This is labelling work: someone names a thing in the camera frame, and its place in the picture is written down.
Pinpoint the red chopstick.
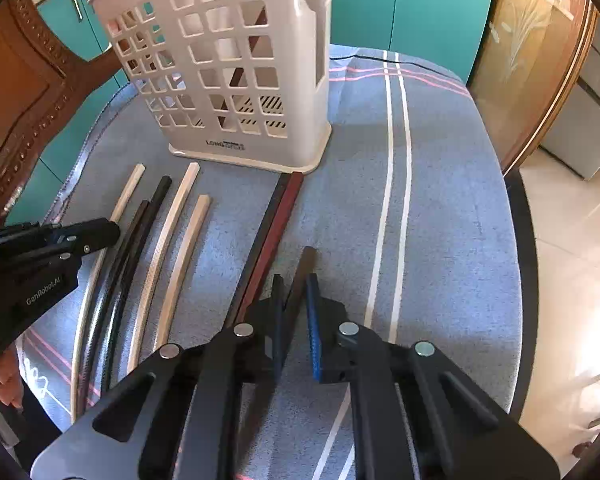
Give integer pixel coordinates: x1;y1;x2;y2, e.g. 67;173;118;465
237;171;305;321
217;0;271;131

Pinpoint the carved wooden chair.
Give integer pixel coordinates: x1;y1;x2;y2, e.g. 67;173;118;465
0;0;131;221

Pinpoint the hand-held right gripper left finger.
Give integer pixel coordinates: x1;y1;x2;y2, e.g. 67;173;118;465
30;274;287;480

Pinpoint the black chopstick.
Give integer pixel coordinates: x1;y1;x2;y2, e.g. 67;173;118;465
100;175;173;396
80;200;151;411

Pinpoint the wood framed glass door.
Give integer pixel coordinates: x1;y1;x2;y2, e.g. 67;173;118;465
467;0;600;171

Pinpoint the teal cabinet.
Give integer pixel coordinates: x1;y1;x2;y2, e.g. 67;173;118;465
5;0;498;226

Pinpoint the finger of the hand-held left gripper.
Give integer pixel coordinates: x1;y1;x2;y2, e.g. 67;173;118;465
52;218;121;262

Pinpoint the blue striped cloth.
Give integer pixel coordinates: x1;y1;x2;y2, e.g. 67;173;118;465
17;42;526;480

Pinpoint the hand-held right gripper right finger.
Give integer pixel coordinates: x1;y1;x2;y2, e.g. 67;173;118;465
306;274;561;480

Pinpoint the white plastic utensil basket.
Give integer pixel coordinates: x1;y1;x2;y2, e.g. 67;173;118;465
87;0;333;177

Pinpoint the person's left hand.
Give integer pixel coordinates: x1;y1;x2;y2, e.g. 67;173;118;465
0;346;26;411

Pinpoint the white chopstick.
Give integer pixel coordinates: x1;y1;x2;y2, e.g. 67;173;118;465
152;195;212;356
126;162;201;376
71;164;146;423

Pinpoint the grey refrigerator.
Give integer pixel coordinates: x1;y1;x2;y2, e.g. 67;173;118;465
539;10;600;182

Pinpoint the dark brown chopstick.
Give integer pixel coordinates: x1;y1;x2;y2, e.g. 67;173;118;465
224;174;288;333
282;246;318;331

